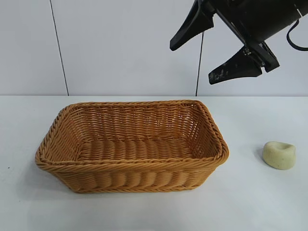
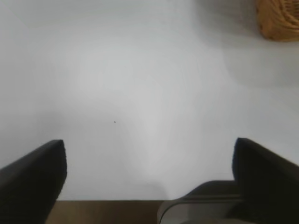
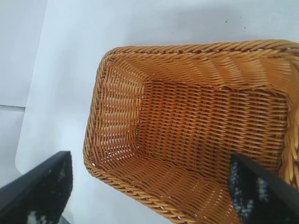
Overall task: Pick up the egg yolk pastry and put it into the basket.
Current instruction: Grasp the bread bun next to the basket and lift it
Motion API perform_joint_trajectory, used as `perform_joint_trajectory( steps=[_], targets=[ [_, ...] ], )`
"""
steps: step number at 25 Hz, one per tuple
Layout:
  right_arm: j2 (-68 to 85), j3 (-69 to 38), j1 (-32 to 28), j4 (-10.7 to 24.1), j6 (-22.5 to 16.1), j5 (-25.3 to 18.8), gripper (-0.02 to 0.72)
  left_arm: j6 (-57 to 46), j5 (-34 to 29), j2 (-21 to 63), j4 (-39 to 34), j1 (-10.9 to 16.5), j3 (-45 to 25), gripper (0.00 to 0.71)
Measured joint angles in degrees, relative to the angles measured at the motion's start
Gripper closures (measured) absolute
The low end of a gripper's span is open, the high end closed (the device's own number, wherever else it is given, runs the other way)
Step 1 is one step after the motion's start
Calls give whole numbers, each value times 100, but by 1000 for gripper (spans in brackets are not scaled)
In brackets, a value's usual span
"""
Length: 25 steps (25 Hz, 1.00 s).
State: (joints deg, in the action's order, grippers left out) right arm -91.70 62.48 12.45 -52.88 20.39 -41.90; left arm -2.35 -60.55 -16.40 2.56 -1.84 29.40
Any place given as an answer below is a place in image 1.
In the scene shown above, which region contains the brown woven wicker basket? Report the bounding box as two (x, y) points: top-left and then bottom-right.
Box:
(35, 100), (230, 194)

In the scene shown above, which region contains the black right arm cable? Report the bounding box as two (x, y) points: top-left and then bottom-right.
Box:
(286, 19), (308, 51)

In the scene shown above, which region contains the pale yellow egg yolk pastry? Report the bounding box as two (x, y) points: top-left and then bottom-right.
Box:
(262, 141), (296, 169)

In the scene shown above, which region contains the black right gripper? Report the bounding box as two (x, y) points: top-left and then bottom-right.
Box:
(169, 0), (303, 85)

